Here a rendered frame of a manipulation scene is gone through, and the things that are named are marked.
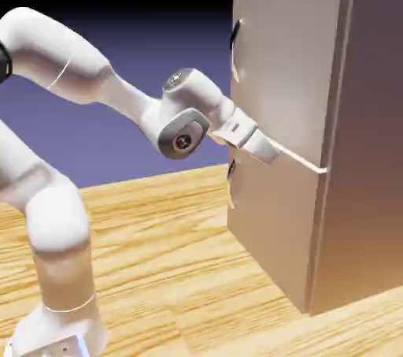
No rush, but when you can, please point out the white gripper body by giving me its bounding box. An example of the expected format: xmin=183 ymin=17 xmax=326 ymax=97
xmin=241 ymin=127 xmax=281 ymax=165

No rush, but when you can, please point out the short cabinet door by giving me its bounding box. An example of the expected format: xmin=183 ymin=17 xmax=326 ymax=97
xmin=226 ymin=147 xmax=323 ymax=314

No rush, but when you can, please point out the tall cabinet door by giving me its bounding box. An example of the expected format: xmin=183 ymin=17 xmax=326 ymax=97
xmin=229 ymin=0 xmax=347 ymax=169

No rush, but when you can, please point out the short curved metal handle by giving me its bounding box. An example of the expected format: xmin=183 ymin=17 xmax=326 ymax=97
xmin=226 ymin=157 xmax=238 ymax=210

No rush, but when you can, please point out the long curved metal handle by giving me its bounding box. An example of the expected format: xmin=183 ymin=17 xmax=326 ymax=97
xmin=229 ymin=18 xmax=244 ymax=84

